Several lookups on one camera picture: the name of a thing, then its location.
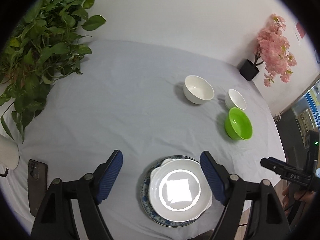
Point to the black smartphone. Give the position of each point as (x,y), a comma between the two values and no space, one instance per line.
(37,184)

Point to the grey tablecloth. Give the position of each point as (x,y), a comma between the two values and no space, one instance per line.
(129,97)

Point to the pink blossom artificial tree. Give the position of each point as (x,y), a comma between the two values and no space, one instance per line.
(272,50)

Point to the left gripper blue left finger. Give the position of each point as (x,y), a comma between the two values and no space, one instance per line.
(105,175)

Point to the small white ceramic bowl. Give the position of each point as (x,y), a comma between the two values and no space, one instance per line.
(234,99)

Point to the green plastic bowl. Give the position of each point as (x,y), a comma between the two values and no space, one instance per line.
(237,125)

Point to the green leafy pothos plant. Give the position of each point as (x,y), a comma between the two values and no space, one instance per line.
(44,47)

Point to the large white scalloped plate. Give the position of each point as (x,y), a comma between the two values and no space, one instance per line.
(180,189)

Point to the person's right hand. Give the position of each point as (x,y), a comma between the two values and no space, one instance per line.
(300,197)

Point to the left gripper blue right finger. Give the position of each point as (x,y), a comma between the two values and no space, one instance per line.
(216,176)

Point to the black square plant pot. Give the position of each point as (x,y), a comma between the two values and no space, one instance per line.
(248,70)

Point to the blue white patterned plate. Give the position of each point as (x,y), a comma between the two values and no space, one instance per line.
(147,204)

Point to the white mug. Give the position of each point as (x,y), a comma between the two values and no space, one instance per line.
(9,154)

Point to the cream ceramic bowl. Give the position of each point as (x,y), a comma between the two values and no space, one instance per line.
(197,90)

